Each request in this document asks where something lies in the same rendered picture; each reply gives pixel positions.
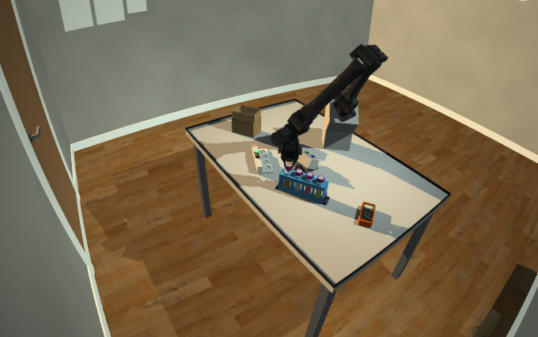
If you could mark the black table edge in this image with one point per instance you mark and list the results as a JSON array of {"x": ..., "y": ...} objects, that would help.
[{"x": 280, "y": 231}]

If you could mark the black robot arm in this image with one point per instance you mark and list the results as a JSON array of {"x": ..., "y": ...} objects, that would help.
[{"x": 353, "y": 76}]

